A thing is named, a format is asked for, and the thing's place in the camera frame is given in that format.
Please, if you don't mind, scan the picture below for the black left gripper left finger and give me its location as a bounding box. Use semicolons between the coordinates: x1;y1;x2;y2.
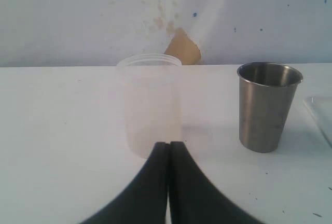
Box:
83;142;170;223

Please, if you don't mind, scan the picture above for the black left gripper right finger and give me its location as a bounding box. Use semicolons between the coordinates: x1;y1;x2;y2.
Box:
169;142;261;223

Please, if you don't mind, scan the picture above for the stainless steel cup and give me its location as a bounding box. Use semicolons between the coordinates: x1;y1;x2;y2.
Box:
237;62;303;153

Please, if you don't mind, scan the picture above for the translucent plastic container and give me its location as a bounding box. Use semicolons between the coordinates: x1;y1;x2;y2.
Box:
116;54;182;158

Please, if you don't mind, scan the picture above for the white rectangular tray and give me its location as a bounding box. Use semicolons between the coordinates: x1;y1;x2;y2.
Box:
303;96;331;147

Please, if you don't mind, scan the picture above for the white backdrop cloth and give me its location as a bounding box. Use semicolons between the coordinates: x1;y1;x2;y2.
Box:
1;0;331;67

